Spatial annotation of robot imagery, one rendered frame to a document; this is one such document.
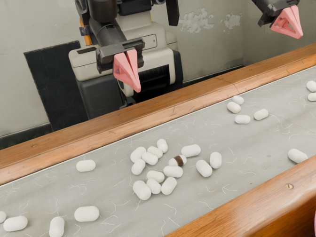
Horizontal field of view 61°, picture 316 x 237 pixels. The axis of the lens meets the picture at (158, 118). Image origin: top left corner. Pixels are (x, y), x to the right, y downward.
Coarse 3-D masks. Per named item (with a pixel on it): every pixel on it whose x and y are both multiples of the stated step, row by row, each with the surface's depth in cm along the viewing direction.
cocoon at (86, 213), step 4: (80, 208) 39; (84, 208) 39; (88, 208) 39; (92, 208) 39; (96, 208) 39; (76, 212) 39; (80, 212) 39; (84, 212) 39; (88, 212) 38; (92, 212) 38; (96, 212) 39; (76, 216) 39; (80, 216) 38; (84, 216) 38; (88, 216) 38; (92, 216) 38; (96, 216) 39; (80, 220) 39; (84, 220) 39; (88, 220) 39; (92, 220) 39
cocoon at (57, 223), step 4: (52, 220) 38; (56, 220) 38; (60, 220) 38; (52, 224) 38; (56, 224) 37; (60, 224) 38; (52, 228) 37; (56, 228) 37; (60, 228) 37; (52, 232) 36; (56, 232) 37; (60, 232) 37; (52, 236) 36; (56, 236) 37; (60, 236) 37
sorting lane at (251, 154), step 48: (240, 96) 70; (288, 96) 65; (144, 144) 56; (192, 144) 53; (240, 144) 50; (288, 144) 48; (0, 192) 50; (48, 192) 47; (96, 192) 45; (192, 192) 41; (240, 192) 39
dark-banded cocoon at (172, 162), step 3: (180, 156) 47; (183, 156) 47; (171, 159) 47; (174, 159) 46; (183, 159) 47; (186, 159) 47; (171, 162) 46; (174, 162) 46; (183, 162) 47; (171, 165) 46; (174, 165) 46; (177, 165) 46
